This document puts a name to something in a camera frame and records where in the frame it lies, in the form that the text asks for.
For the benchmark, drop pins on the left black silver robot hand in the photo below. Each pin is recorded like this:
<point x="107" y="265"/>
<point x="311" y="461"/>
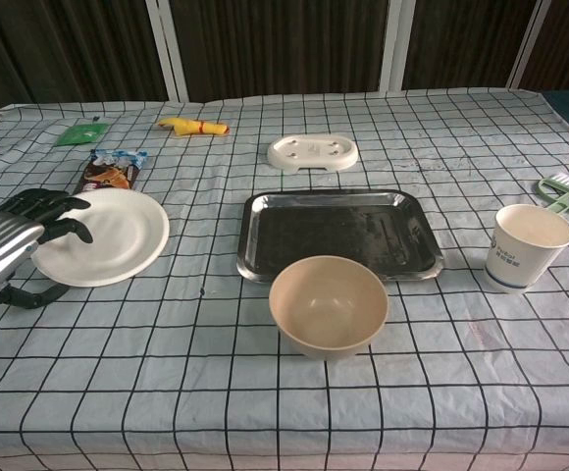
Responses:
<point x="5" y="245"/>

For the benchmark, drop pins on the white paper plate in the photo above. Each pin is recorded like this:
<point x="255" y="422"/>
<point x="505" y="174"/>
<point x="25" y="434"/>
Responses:
<point x="118" y="240"/>

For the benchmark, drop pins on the beige bowl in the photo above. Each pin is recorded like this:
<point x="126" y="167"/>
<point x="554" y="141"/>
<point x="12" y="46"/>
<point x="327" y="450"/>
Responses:
<point x="328" y="304"/>

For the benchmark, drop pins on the metal tray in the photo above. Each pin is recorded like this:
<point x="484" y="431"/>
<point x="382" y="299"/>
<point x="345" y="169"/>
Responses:
<point x="338" y="225"/>

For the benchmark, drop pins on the white paper cup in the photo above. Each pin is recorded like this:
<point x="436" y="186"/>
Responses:
<point x="525" y="255"/>

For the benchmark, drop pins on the brown chocolate snack packet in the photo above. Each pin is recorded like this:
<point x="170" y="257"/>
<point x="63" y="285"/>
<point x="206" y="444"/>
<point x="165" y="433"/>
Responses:
<point x="113" y="174"/>

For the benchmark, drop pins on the green packet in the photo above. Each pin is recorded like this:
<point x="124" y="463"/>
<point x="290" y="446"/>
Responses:
<point x="78" y="135"/>

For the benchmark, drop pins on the yellow rubber chicken toy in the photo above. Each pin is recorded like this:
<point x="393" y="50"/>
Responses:
<point x="186" y="126"/>

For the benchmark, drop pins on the checkered tablecloth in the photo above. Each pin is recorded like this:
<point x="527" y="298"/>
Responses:
<point x="216" y="392"/>

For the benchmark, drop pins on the white oval soap dish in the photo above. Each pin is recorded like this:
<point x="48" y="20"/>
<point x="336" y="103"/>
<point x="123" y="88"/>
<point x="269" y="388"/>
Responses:
<point x="314" y="152"/>

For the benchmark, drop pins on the white frame post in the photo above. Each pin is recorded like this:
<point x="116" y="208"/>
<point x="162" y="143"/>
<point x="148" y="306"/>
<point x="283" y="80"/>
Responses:
<point x="395" y="49"/>
<point x="169" y="49"/>
<point x="530" y="49"/>

